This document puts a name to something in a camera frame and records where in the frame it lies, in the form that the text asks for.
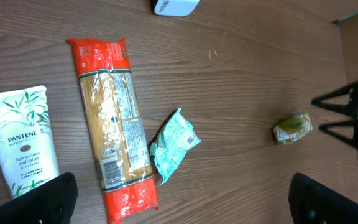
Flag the green yellow snack pouch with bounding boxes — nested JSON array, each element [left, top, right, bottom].
[[273, 113, 313, 145]]

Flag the spaghetti pack orange ends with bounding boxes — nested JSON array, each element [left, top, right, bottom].
[[67, 38, 158, 223]]

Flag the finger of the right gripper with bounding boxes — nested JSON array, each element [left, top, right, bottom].
[[311, 81, 358, 118], [319, 119, 358, 150]]

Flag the white Pantene tube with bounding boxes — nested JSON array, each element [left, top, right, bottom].
[[0, 85, 60, 198]]

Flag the white barcode scanner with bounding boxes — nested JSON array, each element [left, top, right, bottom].
[[152, 0, 200, 17]]

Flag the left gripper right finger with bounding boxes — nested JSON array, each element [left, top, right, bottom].
[[288, 173, 358, 224]]

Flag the teal snack packet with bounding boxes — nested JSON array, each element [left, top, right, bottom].
[[150, 108, 201, 185]]

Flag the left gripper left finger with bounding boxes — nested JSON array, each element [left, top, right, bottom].
[[0, 172, 78, 224]]

